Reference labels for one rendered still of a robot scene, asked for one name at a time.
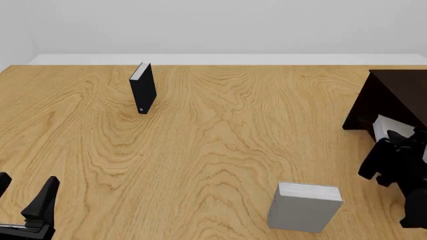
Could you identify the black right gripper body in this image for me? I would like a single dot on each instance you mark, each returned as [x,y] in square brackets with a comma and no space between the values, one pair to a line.
[405,162]

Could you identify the grey thick book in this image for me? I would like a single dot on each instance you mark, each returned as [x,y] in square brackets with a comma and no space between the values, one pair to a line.
[302,212]

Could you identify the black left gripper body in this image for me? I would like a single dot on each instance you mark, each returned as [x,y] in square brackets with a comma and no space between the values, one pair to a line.
[23,232]

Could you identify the white book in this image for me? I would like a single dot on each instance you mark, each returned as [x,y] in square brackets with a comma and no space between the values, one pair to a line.
[392,126]

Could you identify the black standing book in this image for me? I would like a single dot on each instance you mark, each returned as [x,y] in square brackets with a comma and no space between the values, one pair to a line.
[144,91]

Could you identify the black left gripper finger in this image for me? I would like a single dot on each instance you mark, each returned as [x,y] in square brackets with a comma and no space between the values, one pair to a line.
[43,202]
[4,181]

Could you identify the dark wooden cabinet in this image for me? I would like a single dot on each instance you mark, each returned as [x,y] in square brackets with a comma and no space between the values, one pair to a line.
[383,95]

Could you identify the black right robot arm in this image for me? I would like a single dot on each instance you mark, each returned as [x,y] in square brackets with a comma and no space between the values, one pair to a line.
[417,207]

